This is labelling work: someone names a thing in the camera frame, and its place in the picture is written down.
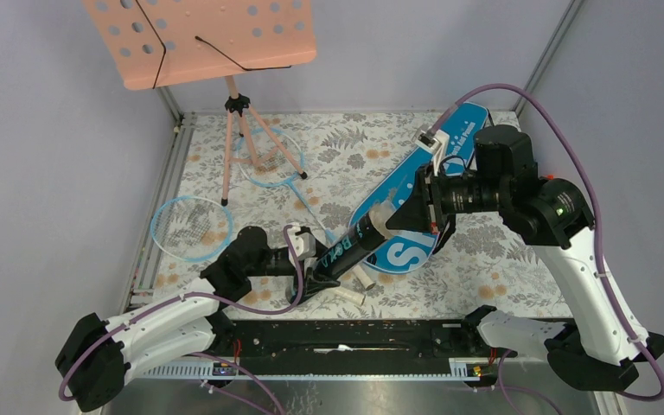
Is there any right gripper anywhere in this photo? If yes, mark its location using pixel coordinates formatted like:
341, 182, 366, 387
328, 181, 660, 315
386, 160, 508, 233

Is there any blue racket cover bag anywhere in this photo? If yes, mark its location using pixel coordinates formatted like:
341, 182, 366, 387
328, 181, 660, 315
349, 102, 489, 274

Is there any black shuttlecock tube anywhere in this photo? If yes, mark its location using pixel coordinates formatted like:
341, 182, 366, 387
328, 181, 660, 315
311, 204, 394, 281

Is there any blue racket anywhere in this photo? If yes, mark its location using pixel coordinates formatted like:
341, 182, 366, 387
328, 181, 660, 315
150, 195, 367, 306
234, 126, 377, 292

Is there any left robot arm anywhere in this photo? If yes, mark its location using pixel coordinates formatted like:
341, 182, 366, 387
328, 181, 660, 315
55, 225, 348, 412

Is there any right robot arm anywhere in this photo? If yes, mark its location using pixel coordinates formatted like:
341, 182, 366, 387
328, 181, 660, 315
386, 124, 664, 401

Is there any pink music stand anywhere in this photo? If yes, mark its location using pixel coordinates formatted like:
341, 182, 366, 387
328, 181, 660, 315
83, 1, 317, 205

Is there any black front rail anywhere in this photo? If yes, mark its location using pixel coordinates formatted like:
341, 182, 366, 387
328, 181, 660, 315
180, 317, 520, 378

